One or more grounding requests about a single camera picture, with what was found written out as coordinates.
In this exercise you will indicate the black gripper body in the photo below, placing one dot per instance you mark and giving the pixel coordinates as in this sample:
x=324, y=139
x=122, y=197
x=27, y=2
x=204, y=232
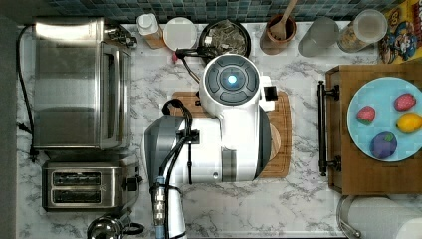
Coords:
x=195, y=52

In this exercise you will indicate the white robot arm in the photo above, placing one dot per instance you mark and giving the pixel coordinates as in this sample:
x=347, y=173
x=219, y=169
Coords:
x=231, y=144

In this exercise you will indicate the dark bowl of tea bags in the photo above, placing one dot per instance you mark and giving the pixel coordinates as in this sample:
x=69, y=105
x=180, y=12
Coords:
x=224, y=37

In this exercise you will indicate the red cup with white lid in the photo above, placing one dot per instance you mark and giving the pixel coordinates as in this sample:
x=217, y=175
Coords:
x=180, y=33

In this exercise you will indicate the white-capped amber bottle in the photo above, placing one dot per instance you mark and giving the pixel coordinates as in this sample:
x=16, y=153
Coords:
x=149, y=29

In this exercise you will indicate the wooden spoon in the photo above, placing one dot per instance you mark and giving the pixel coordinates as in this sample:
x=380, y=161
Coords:
x=278, y=30

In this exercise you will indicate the brown ceramic utensil crock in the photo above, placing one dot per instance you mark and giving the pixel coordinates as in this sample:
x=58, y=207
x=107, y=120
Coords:
x=271, y=45

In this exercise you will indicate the round wooden holder with peg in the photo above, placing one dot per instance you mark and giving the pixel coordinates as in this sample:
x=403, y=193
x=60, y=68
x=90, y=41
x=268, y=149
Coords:
x=275, y=141

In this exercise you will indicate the frosted grey plastic tumbler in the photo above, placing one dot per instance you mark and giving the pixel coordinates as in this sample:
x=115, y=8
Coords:
x=322, y=33

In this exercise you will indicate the stainless steel toaster oven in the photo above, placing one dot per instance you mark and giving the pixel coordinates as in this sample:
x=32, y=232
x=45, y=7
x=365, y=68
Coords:
x=82, y=80

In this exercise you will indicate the bamboo cutting board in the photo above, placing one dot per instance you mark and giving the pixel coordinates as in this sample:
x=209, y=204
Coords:
x=280, y=117

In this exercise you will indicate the clear jar of cereal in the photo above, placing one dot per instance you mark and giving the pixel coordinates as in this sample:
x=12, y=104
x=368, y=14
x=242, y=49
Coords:
x=367, y=28

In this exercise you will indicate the pink toy strawberry lower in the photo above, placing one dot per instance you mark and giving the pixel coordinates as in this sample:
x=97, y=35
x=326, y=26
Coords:
x=366, y=115

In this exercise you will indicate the pink toy strawberry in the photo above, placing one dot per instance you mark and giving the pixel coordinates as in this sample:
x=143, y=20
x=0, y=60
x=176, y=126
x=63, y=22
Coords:
x=404, y=102
x=366, y=115

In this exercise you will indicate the light blue plate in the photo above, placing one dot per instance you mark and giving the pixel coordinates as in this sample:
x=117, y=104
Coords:
x=380, y=94

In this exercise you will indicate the stainless steel two-slot toaster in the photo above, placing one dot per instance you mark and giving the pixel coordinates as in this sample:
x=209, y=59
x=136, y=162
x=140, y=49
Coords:
x=89, y=186

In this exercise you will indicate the wooden drawer box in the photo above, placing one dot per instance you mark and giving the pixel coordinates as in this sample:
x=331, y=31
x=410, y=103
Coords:
x=358, y=173

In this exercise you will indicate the yellow cereal box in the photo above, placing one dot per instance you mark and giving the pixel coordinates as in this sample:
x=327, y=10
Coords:
x=402, y=43

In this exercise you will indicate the steel kettle with lid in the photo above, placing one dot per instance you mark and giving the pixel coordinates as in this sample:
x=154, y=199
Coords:
x=110, y=227

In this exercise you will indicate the purple toy plum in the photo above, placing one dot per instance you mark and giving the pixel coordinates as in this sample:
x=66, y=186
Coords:
x=383, y=145

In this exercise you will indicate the pink toy strawberry upper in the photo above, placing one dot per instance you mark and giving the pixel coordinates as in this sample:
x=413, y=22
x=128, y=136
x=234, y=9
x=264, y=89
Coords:
x=404, y=102

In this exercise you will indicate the yellow toy lemon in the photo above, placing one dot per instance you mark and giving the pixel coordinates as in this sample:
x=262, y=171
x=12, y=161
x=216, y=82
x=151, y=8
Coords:
x=409, y=122

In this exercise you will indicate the white paper towel roll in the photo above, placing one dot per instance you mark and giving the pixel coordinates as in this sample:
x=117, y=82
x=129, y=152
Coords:
x=401, y=222

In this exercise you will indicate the black drawer handle bar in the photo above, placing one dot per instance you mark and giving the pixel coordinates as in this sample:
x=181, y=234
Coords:
x=322, y=93

